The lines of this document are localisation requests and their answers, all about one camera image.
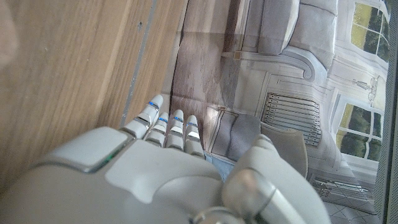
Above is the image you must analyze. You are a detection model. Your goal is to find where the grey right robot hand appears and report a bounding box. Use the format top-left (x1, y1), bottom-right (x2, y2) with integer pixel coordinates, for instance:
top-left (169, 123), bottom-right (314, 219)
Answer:
top-left (0, 94), bottom-right (332, 224)

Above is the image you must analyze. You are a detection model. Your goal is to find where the printed living room backdrop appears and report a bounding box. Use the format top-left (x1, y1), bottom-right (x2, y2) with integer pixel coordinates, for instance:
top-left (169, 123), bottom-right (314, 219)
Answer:
top-left (161, 0), bottom-right (391, 224)

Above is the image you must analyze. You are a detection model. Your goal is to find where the grey perforated panel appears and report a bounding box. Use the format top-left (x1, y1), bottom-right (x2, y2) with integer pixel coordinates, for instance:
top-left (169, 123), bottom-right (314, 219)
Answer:
top-left (374, 0), bottom-right (398, 224)

